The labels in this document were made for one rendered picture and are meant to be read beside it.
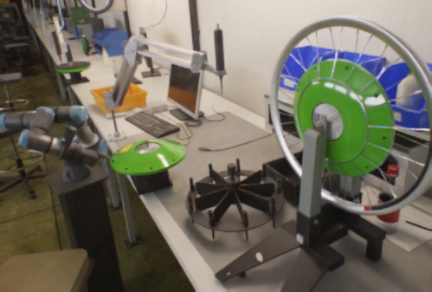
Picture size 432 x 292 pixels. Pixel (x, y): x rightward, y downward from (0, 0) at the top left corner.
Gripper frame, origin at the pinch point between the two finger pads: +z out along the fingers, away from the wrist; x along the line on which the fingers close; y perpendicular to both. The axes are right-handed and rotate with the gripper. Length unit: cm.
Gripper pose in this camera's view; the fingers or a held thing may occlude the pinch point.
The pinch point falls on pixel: (112, 158)
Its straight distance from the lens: 149.6
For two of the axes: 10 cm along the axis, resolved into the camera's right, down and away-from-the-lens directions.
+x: 4.3, 3.2, -8.5
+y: -4.7, 8.8, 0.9
